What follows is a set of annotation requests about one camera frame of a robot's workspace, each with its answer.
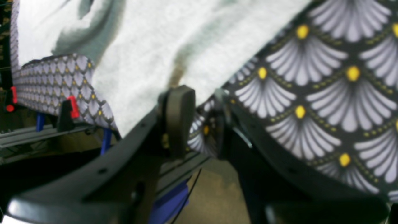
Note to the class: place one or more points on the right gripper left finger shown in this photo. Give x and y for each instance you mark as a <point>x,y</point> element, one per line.
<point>119,186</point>

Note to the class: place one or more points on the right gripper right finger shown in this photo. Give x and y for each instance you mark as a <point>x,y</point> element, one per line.
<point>289,190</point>

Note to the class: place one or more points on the light grey T-shirt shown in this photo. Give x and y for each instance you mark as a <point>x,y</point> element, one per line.
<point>116,56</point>

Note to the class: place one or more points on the red table clamp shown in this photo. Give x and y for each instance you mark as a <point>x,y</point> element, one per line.
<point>68,112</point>

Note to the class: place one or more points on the fan-patterned table cloth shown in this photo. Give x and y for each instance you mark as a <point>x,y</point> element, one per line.
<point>325,88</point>

